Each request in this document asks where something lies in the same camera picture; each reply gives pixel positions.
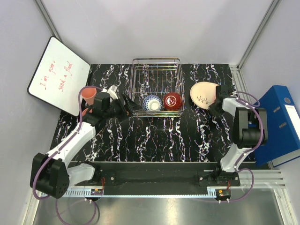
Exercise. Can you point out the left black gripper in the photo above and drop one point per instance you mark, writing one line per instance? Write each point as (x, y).
(124, 113)

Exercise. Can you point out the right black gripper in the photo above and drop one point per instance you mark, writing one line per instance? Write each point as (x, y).
(211, 108)

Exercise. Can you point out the blue white patterned bowl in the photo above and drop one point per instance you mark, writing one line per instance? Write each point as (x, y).
(152, 103)

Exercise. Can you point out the pink rimmed ceramic plate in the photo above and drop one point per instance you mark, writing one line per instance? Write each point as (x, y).
(203, 94)

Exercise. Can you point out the metal wire dish rack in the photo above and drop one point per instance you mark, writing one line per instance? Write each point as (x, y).
(156, 77)

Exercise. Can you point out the light pink plastic cup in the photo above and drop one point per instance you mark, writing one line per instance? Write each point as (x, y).
(88, 94)

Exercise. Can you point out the salmon pink plastic cup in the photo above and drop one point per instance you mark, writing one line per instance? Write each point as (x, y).
(84, 112)

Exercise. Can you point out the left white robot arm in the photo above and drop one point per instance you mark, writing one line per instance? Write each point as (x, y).
(51, 174)

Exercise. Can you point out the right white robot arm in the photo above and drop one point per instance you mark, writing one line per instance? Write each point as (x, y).
(248, 133)

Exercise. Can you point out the red lacquer bowl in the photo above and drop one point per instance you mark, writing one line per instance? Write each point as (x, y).
(172, 101)

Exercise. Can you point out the white dry erase board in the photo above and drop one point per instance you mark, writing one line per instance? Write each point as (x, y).
(59, 76)

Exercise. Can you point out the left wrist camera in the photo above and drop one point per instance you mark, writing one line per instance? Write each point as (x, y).
(112, 91)

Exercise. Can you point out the blue ring binder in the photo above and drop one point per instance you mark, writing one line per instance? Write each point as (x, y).
(283, 126)

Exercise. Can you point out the white slotted cable duct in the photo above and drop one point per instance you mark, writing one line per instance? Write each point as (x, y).
(83, 192)

